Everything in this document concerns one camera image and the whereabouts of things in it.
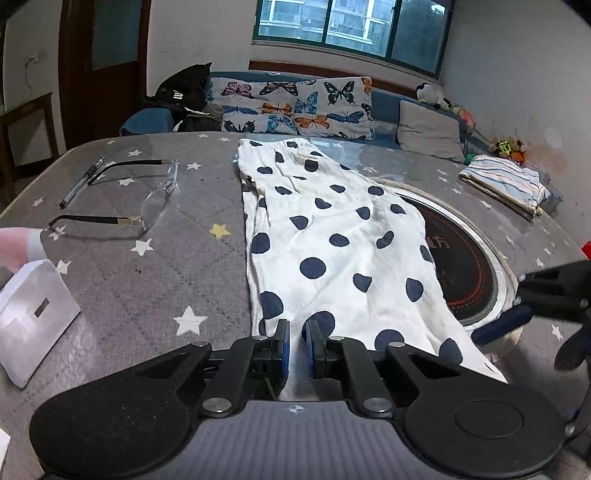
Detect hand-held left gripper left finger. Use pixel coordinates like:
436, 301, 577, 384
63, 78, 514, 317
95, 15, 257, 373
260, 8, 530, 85
134, 318, 291, 418

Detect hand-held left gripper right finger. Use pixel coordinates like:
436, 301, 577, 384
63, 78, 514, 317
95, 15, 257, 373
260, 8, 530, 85
302, 319, 462, 418

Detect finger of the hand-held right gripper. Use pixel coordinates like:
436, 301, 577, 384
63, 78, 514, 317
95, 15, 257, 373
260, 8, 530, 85
472, 295, 591, 346
518, 261, 591, 296

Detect white polka dot pants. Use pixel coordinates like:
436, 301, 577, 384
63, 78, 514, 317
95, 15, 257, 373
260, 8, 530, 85
235, 137, 509, 402

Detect dark clothes pile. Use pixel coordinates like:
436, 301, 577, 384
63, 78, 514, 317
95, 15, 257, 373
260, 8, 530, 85
175, 102, 225, 133

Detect round built-in induction cooktop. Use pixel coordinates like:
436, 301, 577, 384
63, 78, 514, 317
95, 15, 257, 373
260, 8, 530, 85
369, 178, 522, 356

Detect folded striped cloth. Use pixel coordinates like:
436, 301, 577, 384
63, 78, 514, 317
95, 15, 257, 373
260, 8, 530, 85
458, 154, 552, 222

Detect small plush toys pile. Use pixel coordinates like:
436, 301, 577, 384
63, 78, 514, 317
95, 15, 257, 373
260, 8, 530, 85
488, 136, 528, 164

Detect colourful plush toy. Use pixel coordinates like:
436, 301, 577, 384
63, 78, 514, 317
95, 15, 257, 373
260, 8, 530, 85
445, 99, 476, 130

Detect grey pillow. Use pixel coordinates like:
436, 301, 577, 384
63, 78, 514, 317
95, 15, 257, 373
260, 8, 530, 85
396, 100, 466, 163

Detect white black plush toy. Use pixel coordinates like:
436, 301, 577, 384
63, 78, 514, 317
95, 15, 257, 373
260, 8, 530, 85
416, 83, 446, 103

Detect rimless eyeglasses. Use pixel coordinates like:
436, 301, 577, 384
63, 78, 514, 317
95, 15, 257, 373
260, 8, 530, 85
48, 158, 180, 241

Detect butterfly print cushion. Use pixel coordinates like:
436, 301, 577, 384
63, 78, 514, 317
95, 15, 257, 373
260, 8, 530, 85
205, 76, 305, 136
293, 76, 376, 140

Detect blue sofa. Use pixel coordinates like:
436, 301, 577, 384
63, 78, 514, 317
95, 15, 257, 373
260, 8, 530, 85
120, 69, 564, 213

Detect white box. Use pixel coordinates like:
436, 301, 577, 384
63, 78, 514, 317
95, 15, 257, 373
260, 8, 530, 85
0, 259, 81, 388

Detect grey pen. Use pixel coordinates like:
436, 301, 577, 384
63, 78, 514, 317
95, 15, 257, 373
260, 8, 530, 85
59, 157, 106, 209

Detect black bag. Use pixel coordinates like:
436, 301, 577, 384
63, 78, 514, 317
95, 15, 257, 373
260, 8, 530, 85
143, 62, 213, 112

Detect pink white cloth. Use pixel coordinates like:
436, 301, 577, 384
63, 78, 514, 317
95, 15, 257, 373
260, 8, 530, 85
0, 227, 47, 273

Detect brown wooden door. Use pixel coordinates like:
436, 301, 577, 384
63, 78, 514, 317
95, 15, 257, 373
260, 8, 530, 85
59, 0, 152, 151

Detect green framed window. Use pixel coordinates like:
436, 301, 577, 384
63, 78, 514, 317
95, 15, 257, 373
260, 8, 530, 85
252, 0, 455, 78

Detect wooden desk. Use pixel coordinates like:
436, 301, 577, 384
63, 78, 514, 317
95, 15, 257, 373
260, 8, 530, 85
0, 92, 60, 208

